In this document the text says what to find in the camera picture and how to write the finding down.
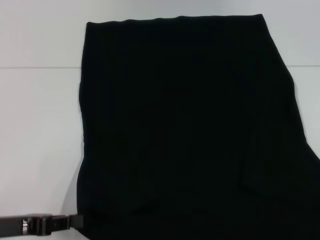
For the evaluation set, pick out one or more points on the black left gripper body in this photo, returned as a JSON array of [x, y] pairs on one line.
[[15, 225]]

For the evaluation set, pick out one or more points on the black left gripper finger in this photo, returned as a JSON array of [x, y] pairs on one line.
[[76, 221]]

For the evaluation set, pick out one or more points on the black t-shirt with white print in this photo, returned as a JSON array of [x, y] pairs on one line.
[[190, 125]]

